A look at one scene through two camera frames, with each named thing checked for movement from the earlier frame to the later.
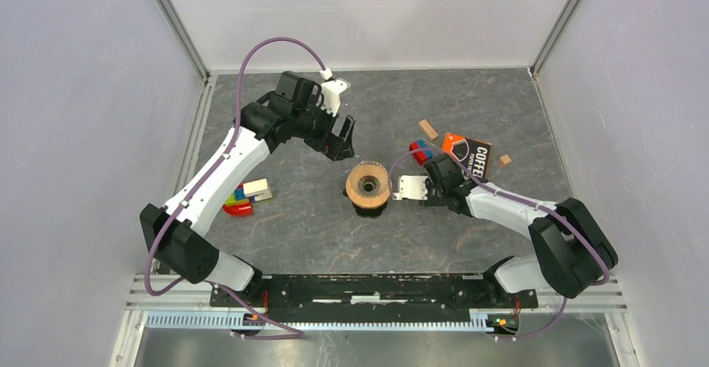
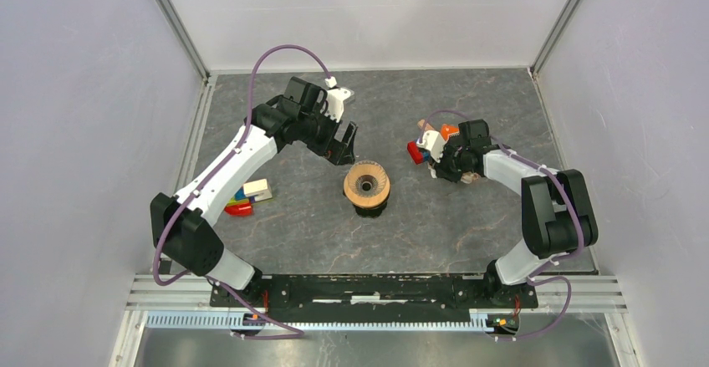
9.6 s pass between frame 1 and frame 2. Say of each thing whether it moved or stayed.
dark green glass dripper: stayed
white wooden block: stayed
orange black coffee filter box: moved
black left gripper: stayed
